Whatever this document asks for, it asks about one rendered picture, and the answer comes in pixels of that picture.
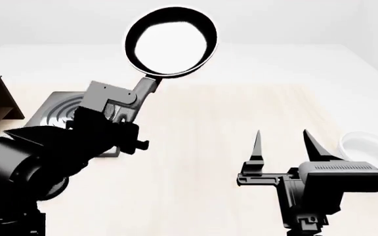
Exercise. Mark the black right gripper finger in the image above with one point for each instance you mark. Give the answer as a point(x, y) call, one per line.
point(313, 150)
point(257, 152)

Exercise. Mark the white bowl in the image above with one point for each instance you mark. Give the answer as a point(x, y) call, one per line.
point(369, 152)

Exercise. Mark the grey square stove burner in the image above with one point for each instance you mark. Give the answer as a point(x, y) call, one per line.
point(56, 108)

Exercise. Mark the grey right gripper camera box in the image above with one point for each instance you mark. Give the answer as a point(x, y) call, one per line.
point(343, 177)

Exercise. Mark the grey gripper camera box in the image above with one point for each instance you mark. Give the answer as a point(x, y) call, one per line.
point(105, 94)
point(343, 177)

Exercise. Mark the grey left gripper camera box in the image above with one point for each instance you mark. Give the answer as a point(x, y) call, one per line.
point(105, 94)

